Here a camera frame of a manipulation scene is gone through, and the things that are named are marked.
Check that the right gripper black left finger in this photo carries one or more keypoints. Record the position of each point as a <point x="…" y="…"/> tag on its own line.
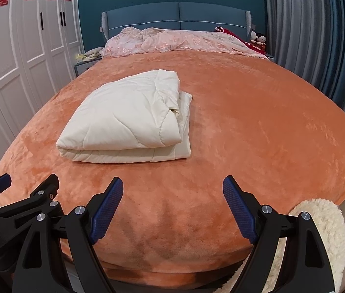
<point x="82" y="228"/>

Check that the cream quilted jacket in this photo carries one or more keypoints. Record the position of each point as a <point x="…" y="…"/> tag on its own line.
<point x="140" y="118"/>

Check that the bedside table with clutter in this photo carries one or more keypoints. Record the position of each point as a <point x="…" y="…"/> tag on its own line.
<point x="87" y="60"/>

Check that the white wardrobe with red decals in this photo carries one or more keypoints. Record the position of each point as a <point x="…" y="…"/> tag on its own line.
<point x="39" y="43"/>

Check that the orange plush bed blanket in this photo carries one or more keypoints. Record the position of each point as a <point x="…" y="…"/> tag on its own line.
<point x="277" y="135"/>

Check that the pink floral duvet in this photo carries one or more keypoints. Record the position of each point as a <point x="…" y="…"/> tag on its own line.
<point x="132" y="41"/>

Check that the blue upholstered headboard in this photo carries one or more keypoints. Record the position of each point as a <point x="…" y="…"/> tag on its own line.
<point x="187" y="16"/>

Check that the red plush toy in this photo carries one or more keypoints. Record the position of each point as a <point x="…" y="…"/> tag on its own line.
<point x="255" y="42"/>

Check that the grey blue curtain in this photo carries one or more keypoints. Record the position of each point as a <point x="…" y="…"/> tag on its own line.
<point x="307" y="37"/>

